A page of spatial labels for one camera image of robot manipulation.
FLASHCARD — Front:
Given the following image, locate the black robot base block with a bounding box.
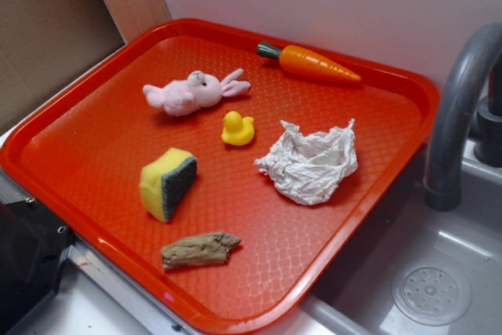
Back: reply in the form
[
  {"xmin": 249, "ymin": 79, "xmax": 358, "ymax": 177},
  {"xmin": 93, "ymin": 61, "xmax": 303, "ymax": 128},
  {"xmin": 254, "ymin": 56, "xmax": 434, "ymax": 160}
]
[{"xmin": 1, "ymin": 198, "xmax": 73, "ymax": 334}]

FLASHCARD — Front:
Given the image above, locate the crumpled white paper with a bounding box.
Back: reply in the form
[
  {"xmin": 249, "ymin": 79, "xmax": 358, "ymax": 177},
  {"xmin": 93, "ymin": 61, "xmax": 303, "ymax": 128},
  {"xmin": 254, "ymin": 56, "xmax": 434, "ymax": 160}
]
[{"xmin": 254, "ymin": 119, "xmax": 358, "ymax": 206}]

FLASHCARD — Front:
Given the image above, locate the yellow rubber duck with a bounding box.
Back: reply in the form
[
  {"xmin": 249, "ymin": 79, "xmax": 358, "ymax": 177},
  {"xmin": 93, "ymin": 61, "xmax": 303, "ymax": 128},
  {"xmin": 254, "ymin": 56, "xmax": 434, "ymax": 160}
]
[{"xmin": 221, "ymin": 111, "xmax": 255, "ymax": 147}]

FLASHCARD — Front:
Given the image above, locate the red plastic tray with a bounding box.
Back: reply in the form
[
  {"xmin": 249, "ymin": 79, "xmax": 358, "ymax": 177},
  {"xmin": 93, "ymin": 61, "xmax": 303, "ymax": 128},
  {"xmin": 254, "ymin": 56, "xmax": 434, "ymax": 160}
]
[{"xmin": 1, "ymin": 20, "xmax": 439, "ymax": 334}]

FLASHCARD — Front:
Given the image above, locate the pink plush bunny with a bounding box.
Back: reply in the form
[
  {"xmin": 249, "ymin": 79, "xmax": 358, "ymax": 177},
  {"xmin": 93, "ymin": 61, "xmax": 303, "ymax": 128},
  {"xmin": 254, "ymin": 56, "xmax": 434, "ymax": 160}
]
[{"xmin": 142, "ymin": 68, "xmax": 251, "ymax": 117}]

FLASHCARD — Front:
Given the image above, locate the yellow and grey sponge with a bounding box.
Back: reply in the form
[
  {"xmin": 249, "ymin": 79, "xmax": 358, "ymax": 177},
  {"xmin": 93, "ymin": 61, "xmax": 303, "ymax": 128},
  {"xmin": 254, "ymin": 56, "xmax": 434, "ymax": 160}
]
[{"xmin": 139, "ymin": 147, "xmax": 198, "ymax": 223}]

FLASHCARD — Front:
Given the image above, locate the orange plastic toy carrot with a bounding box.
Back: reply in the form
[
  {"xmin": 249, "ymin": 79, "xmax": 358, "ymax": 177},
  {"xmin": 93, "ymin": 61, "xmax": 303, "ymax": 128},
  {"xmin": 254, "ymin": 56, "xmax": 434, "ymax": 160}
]
[{"xmin": 256, "ymin": 42, "xmax": 362, "ymax": 83}]

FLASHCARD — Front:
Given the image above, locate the brown wood piece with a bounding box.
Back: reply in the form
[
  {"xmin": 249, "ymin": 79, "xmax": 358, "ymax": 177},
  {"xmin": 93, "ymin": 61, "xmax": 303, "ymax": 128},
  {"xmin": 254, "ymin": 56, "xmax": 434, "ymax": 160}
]
[{"xmin": 160, "ymin": 231, "xmax": 241, "ymax": 271}]

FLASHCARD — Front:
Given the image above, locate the grey toy faucet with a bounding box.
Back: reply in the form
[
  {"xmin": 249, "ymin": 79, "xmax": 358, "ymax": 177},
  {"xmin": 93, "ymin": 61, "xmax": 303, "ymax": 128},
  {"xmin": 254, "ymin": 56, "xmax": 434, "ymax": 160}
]
[{"xmin": 424, "ymin": 22, "xmax": 501, "ymax": 211}]

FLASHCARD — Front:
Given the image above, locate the grey plastic sink basin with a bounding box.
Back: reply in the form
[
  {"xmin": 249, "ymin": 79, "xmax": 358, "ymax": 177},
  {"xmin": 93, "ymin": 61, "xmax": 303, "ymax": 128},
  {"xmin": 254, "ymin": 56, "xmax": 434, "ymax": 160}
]
[{"xmin": 301, "ymin": 152, "xmax": 501, "ymax": 334}]

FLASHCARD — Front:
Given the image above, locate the brown cardboard panel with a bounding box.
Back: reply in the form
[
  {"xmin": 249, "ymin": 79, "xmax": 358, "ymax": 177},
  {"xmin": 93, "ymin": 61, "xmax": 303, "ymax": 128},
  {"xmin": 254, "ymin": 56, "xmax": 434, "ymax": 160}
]
[{"xmin": 1, "ymin": 0, "xmax": 170, "ymax": 132}]

